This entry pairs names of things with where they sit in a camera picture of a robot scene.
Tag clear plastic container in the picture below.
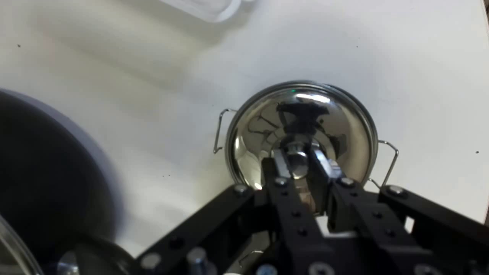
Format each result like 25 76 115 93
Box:
161 0 257 24

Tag low silver pot wire handles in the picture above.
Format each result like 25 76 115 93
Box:
211 79 401 192

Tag large black cooking pot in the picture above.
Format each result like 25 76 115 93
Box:
0 86 127 258

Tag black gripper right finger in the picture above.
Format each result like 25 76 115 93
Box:
306 145 489 275

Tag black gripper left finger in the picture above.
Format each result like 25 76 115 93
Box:
135 150 333 275

